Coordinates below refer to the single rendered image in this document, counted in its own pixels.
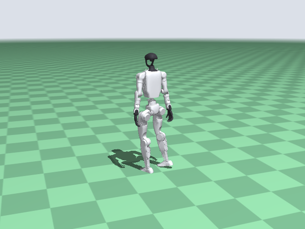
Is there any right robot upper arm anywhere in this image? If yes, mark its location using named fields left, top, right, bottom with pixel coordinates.
left=161, top=71, right=168, bottom=94

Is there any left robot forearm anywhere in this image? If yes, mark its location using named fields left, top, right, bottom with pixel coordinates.
left=133, top=91, right=141, bottom=113

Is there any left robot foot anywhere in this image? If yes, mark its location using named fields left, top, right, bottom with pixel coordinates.
left=140, top=167, right=154, bottom=174

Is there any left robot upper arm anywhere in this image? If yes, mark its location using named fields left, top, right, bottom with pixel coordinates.
left=136, top=72, right=145, bottom=97

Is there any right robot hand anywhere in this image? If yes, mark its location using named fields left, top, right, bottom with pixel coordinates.
left=166, top=105, right=173, bottom=122

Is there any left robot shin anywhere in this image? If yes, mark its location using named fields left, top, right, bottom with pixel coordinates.
left=141, top=139, right=151, bottom=169

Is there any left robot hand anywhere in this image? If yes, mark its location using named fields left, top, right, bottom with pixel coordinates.
left=133, top=110, right=140, bottom=127

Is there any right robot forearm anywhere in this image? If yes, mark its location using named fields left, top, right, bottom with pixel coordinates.
left=163, top=92, right=171, bottom=109

